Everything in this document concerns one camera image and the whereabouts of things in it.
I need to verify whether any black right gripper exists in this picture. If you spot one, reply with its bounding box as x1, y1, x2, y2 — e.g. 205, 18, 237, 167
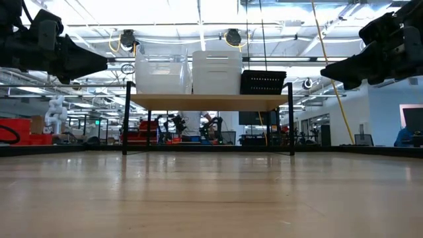
320, 38, 408, 91

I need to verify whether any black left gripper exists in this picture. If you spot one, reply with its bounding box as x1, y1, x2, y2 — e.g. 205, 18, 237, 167
12, 32, 109, 85

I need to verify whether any black slotted plastic basket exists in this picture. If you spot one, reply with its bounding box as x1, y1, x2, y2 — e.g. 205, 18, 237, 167
241, 75, 287, 96
240, 72, 288, 77

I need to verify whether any wooden shelf with black legs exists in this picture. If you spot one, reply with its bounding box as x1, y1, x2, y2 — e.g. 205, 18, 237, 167
121, 81, 296, 156

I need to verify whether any tall black cabinet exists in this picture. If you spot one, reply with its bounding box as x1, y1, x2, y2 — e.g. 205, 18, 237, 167
320, 124, 332, 147

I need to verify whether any cardboard box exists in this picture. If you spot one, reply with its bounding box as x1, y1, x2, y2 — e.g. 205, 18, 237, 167
30, 114, 46, 135

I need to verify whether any pink-framed monitor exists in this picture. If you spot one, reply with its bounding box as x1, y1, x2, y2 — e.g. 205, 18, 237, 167
399, 104, 423, 133

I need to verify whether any person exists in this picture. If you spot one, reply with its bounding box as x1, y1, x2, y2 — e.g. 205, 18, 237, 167
393, 127, 423, 148
177, 110, 214, 143

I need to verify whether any black background monitor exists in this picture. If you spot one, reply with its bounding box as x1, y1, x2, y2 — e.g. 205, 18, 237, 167
238, 110, 278, 126

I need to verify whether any yellow hanging cable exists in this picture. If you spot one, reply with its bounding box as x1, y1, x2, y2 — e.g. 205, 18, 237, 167
309, 0, 356, 145

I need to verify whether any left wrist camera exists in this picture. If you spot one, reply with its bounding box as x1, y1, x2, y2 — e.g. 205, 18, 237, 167
30, 9, 64, 51

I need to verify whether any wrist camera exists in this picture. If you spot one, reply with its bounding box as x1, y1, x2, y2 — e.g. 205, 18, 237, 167
358, 12, 397, 47
30, 9, 64, 51

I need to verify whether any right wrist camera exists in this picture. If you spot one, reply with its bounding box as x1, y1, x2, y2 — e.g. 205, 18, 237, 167
358, 12, 397, 47

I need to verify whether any black hanging cable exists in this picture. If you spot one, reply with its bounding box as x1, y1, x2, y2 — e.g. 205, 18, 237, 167
258, 0, 267, 71
245, 0, 250, 71

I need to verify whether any black metal table frame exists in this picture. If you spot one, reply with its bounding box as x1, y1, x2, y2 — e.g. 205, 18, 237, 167
0, 143, 423, 159

